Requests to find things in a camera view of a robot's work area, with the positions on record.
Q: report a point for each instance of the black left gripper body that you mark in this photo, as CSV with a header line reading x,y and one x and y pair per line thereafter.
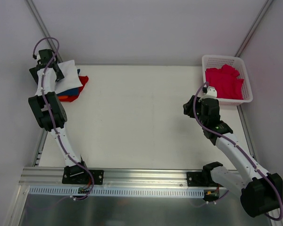
x,y
34,73

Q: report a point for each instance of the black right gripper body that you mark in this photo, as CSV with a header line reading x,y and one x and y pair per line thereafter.
x,y
188,108

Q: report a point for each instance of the white t shirt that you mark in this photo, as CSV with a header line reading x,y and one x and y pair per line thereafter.
x,y
66,67

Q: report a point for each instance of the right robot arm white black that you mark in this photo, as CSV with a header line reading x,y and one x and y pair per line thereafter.
x,y
259,191

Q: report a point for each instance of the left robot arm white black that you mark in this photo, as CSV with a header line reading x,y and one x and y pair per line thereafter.
x,y
47,108

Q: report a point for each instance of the folded blue t shirt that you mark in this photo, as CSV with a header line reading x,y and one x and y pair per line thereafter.
x,y
69,86

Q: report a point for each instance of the folded red t shirt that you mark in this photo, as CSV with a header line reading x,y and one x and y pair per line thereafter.
x,y
74,93

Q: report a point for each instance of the crumpled pink t shirt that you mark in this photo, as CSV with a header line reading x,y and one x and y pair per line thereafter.
x,y
226,82

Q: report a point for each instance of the white plastic basket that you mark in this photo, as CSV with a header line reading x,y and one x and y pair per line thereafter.
x,y
217,61

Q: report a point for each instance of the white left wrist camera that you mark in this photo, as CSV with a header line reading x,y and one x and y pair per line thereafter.
x,y
36,57

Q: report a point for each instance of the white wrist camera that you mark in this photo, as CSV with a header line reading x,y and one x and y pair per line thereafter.
x,y
209,92
36,57

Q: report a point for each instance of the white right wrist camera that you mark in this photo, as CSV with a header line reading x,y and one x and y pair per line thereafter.
x,y
209,92

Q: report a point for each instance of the left aluminium frame post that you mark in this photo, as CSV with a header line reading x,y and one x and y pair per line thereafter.
x,y
41,25

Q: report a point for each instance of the aluminium frame post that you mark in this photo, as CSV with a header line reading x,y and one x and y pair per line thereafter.
x,y
41,25
265,8

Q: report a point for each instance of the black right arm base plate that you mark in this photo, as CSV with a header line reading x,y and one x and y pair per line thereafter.
x,y
195,179

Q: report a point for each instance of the aluminium mounting rail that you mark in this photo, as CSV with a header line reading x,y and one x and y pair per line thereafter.
x,y
132,178

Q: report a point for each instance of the right aluminium frame post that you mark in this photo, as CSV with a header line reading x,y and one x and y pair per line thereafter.
x,y
265,8

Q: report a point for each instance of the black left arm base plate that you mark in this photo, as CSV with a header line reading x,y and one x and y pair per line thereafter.
x,y
75,175

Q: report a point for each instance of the white slotted cable duct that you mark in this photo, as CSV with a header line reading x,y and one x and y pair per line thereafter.
x,y
118,191

